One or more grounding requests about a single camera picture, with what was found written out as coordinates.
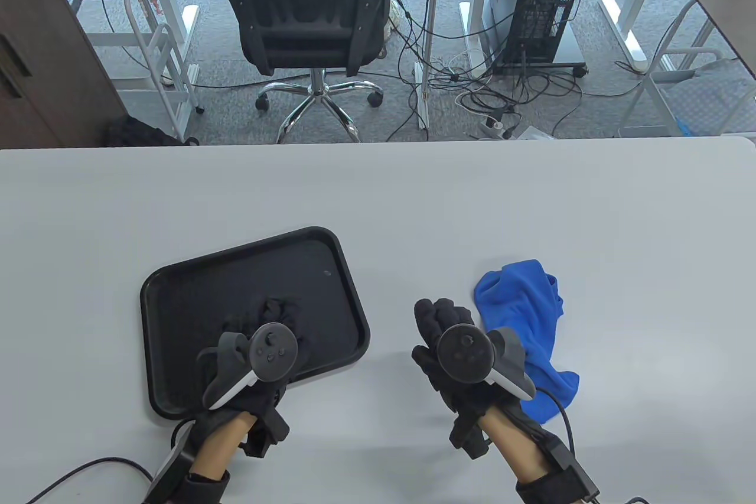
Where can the person's right hand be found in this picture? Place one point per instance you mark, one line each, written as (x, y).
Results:
(449, 315)

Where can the person's left hand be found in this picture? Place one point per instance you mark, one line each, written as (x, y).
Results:
(269, 315)

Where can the person's left fingers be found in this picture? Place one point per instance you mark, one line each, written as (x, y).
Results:
(277, 312)

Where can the person's right thumb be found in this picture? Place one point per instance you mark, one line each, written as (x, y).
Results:
(424, 359)

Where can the person's right forearm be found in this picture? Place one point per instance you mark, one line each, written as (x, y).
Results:
(517, 445)

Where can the person's left forearm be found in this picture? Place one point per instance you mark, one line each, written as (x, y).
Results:
(221, 442)

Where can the grey left hand controller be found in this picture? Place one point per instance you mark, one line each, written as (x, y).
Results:
(269, 350)

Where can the grey hand controller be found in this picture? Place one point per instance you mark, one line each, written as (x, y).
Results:
(269, 350)
(466, 353)

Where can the grey right hand controller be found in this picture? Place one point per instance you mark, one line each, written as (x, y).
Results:
(466, 353)

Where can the black plastic tray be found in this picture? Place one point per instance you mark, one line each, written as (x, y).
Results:
(248, 279)

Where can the blue microfibre cloth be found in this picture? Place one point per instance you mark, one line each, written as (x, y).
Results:
(520, 303)

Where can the black bag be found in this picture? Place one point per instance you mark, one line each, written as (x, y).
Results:
(142, 132)

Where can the white power strip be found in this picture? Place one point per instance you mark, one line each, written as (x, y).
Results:
(495, 127)

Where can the white rolling cart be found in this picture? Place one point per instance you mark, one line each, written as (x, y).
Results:
(165, 61)

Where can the black office chair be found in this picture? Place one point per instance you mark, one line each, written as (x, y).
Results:
(307, 2)

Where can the white desk leg foot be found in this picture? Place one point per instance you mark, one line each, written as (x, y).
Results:
(472, 37)
(623, 31)

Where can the grey wheeled computer stand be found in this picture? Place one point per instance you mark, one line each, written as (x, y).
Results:
(570, 55)

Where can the brown wooden cabinet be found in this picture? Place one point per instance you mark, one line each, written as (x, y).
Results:
(41, 55)

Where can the white metal rack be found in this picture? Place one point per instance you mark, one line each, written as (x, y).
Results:
(667, 84)

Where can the brown side table top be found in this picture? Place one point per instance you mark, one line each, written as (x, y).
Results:
(729, 19)

